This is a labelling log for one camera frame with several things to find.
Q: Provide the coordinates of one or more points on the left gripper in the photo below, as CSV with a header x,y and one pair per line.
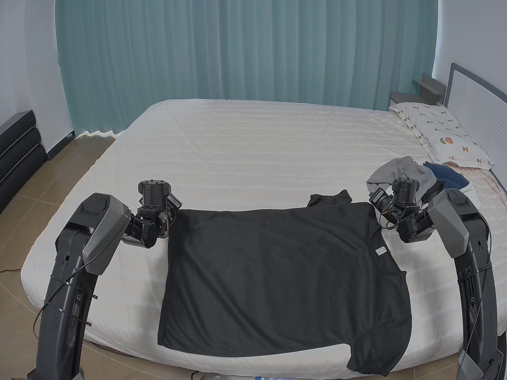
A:
x,y
174,203

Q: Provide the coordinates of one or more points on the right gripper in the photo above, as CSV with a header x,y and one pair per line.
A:
x,y
380,200

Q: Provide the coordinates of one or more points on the black T-shirt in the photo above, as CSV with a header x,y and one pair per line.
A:
x,y
277,271

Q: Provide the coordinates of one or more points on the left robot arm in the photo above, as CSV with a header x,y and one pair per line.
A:
x,y
99,228

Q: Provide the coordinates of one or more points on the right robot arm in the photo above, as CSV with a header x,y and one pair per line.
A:
x,y
447,220

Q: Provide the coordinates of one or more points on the pile of clothes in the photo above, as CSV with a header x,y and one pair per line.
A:
x,y
416,172

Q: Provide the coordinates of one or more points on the bed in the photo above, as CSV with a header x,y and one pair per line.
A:
x,y
257,152

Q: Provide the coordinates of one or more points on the white printed pillow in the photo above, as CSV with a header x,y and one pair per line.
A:
x,y
439,129

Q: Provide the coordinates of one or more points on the grey bedside table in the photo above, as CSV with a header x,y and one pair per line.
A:
x,y
429,85

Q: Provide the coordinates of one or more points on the blue-green curtain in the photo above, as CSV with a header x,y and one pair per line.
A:
x,y
237,34

